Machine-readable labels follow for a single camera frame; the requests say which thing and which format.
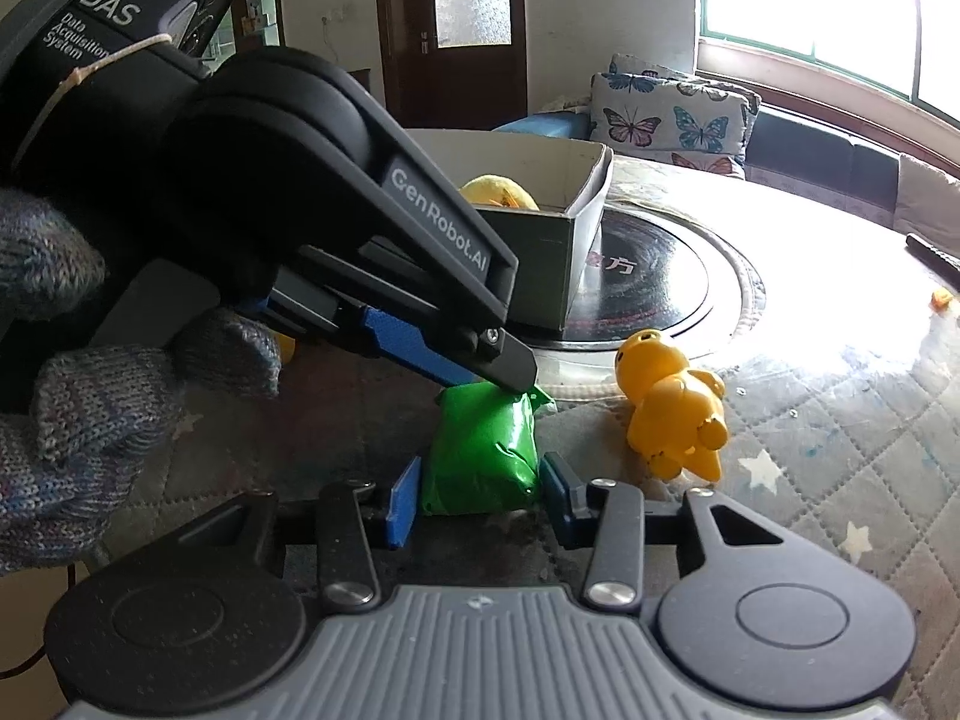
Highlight green plastic packet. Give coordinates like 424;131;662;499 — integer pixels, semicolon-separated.
420;382;557;517

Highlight grey cardboard box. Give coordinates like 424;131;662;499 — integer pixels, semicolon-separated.
401;127;614;340

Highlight butterfly print pillow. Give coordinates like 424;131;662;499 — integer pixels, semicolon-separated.
589;71;762;179
607;52;697;83

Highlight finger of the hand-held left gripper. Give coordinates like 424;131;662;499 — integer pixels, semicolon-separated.
268;133;538;392

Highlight dark blue sofa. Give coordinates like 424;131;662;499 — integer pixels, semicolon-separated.
491;101;960;230

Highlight yellow plush toy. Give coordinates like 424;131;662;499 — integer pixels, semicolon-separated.
459;174;541;212

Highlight black remote control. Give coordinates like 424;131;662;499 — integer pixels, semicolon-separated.
905;232;960;275

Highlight brown wooden door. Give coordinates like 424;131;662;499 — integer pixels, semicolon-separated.
373;0;528;131

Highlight glass cabinet shelf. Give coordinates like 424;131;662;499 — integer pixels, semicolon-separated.
199;0;284;61

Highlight beige rubber band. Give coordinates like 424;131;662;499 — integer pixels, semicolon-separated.
15;34;177;158

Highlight black round hotplate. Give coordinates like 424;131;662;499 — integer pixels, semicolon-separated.
517;202;767;361

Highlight black cable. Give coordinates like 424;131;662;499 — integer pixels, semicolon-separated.
0;559;83;683

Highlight beige cushion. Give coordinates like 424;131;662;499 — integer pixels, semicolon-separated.
895;154;960;239

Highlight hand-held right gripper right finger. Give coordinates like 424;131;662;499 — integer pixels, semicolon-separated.
540;452;815;610

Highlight person's left hand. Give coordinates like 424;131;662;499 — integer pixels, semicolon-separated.
0;190;283;580

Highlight yellow bear toy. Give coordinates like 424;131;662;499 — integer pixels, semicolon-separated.
615;328;730;482

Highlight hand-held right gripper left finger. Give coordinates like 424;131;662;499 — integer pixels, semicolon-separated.
161;456;422;610

